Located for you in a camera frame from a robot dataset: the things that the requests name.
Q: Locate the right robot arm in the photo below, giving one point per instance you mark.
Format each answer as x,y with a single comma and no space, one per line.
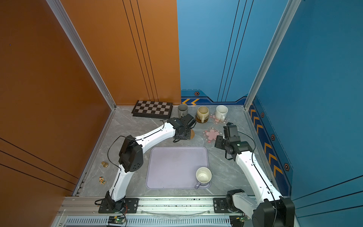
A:
268,208

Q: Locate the aluminium frame post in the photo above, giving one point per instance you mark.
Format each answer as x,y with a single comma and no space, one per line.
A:
72,34
283,25

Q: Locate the white ceramic mug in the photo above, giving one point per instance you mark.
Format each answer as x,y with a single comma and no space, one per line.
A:
221,112

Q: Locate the small gold object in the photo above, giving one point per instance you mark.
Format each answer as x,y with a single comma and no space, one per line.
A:
104,164

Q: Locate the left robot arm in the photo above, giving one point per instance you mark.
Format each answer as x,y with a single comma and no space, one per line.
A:
131,158

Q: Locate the grey metal cup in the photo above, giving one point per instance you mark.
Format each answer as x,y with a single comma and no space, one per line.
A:
182,110

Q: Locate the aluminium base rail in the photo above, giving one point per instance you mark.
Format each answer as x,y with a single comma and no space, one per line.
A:
149,211

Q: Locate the brown wooden round coaster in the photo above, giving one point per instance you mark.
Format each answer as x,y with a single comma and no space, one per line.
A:
201,121

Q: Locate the yellow ceramic mug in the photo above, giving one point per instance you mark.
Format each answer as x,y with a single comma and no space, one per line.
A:
202,111

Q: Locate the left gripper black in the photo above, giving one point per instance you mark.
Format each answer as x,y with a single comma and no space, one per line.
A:
187,137

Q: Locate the green circuit board left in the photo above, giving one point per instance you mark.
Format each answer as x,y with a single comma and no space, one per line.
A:
116,221

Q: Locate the small colourful object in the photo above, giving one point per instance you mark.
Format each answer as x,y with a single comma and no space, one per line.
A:
102,180

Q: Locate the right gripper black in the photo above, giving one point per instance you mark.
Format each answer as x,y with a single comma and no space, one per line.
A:
218,143

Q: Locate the aluminium frame post left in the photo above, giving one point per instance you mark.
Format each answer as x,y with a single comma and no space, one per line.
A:
72,34

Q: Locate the folded chessboard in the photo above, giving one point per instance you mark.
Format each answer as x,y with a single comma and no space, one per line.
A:
152,109

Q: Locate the white lavender mug lower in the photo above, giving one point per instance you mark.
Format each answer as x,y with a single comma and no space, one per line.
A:
203,176

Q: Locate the lavender plastic tray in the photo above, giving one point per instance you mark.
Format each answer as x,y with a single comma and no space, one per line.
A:
175,167

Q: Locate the circuit board right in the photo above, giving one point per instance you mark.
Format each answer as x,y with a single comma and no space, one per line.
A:
237,221

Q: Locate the aluminium frame post right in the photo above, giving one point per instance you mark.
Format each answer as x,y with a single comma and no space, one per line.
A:
283,25

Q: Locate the pink flower coaster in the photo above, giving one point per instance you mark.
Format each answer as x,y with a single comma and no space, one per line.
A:
216,121
211,134

